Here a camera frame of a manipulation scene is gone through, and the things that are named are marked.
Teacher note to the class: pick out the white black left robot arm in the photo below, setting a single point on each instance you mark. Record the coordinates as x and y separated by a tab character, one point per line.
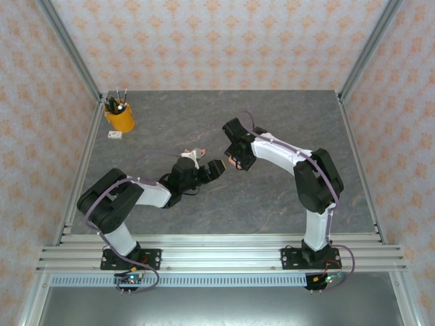
117	234

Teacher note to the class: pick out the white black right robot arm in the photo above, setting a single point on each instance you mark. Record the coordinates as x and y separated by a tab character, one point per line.
272	153

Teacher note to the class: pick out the small white eraser box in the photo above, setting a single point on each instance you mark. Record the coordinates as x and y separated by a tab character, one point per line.
115	135

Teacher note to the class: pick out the aluminium mounting rails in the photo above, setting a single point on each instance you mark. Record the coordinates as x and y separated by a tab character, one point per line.
221	254

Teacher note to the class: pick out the yellow pen holder cup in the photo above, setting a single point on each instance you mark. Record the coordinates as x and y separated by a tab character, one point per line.
120	120

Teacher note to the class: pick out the grey pencil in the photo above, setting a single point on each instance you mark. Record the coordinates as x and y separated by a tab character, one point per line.
118	94
124	96

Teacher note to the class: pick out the black marker pen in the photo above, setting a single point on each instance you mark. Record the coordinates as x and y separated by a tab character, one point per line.
110	103

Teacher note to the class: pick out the grey metal shelf panel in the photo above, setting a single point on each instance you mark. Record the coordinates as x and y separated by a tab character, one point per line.
217	309

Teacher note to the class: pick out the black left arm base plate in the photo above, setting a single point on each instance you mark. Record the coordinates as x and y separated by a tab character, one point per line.
154	258

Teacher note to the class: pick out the aluminium table side rail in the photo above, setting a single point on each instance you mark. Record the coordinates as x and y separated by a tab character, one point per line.
346	119
88	146

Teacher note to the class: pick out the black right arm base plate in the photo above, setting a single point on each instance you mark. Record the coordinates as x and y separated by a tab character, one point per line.
289	259

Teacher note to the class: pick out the aluminium frame post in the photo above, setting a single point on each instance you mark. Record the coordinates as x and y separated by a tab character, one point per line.
71	47
369	47

